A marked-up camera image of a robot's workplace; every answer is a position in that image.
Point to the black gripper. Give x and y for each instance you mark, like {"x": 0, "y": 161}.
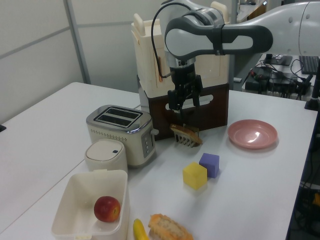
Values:
{"x": 182, "y": 75}

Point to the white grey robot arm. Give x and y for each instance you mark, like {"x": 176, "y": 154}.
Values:
{"x": 225, "y": 42}

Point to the purple cube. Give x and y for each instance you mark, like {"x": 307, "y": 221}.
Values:
{"x": 212, "y": 165}

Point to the pink plate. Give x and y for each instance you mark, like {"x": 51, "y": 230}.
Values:
{"x": 252, "y": 135}

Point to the yellow cube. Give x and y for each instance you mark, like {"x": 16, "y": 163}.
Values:
{"x": 195, "y": 176}

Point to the dark brown wooden box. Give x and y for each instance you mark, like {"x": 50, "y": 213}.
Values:
{"x": 215, "y": 115}

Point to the brown toast slice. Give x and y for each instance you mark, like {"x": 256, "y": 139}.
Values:
{"x": 187, "y": 135}

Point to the metal toast rack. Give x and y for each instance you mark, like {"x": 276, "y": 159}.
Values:
{"x": 182, "y": 142}

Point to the cream and chrome toaster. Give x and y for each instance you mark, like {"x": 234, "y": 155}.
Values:
{"x": 112, "y": 140}

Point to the black monitor stand base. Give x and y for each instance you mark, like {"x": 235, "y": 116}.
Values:
{"x": 277, "y": 60}

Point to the small cream lidded bin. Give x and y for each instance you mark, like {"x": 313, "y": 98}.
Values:
{"x": 105, "y": 160}

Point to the black clamp pole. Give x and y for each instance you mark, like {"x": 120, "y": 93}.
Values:
{"x": 313, "y": 100}

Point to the black keyboard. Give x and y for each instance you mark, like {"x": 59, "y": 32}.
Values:
{"x": 310, "y": 63}

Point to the orange toy sandwich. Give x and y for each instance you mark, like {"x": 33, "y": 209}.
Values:
{"x": 167, "y": 227}

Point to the red apple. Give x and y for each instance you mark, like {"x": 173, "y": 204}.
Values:
{"x": 107, "y": 208}

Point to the yellow banana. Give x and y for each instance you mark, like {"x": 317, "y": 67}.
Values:
{"x": 140, "y": 231}

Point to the white rectangular plastic container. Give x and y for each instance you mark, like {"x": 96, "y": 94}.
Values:
{"x": 75, "y": 200}

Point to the small black flat object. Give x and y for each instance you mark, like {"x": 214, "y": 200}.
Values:
{"x": 2, "y": 128}

